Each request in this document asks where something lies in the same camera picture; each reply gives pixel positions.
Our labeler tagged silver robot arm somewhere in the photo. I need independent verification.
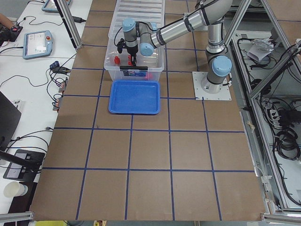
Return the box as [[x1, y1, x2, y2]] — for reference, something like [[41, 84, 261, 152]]
[[116, 0, 232, 76]]

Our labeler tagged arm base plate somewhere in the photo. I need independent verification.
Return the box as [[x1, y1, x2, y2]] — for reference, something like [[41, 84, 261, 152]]
[[192, 72, 231, 101]]

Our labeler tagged white paper cup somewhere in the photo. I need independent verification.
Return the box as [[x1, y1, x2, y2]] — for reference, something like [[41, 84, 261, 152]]
[[3, 181, 28, 198]]

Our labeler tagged black power adapter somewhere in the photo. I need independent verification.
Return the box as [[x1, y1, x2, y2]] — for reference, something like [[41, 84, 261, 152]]
[[72, 16, 86, 23]]

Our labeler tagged black box latch handle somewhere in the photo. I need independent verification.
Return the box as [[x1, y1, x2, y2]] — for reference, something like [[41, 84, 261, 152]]
[[119, 65, 148, 71]]

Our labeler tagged aluminium frame post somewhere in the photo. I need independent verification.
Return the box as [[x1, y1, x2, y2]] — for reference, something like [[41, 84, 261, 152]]
[[54, 0, 82, 49]]

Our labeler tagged teach pendant tablet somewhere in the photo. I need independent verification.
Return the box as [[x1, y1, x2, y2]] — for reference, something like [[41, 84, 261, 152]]
[[23, 30, 53, 60], [41, 0, 73, 13]]

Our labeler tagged blue plastic tray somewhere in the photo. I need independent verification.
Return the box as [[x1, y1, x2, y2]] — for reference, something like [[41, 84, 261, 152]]
[[108, 80, 160, 115]]

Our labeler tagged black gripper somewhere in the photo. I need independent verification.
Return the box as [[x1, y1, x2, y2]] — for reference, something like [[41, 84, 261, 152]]
[[117, 39, 138, 65]]

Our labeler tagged clear plastic storage box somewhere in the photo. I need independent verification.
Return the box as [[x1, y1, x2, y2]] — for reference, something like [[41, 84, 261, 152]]
[[103, 41, 165, 82]]

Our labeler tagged clear plastic box lid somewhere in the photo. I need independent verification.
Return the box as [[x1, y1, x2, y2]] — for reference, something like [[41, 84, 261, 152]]
[[107, 0, 165, 45]]

